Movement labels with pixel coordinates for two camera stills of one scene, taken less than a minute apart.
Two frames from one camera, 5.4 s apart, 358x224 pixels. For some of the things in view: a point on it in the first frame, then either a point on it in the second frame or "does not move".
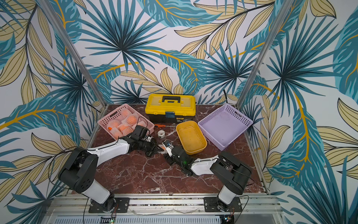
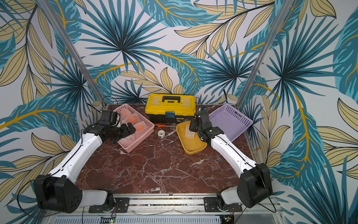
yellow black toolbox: (170, 108) does not move
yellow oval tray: (191, 136) does not move
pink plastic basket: (123, 120) does not move
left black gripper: (154, 149) to (125, 133)
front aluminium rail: (254, 210) does not move
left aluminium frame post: (48, 6) does not move
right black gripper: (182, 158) to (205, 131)
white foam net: (164, 151) to (189, 133)
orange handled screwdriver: (162, 125) does not move
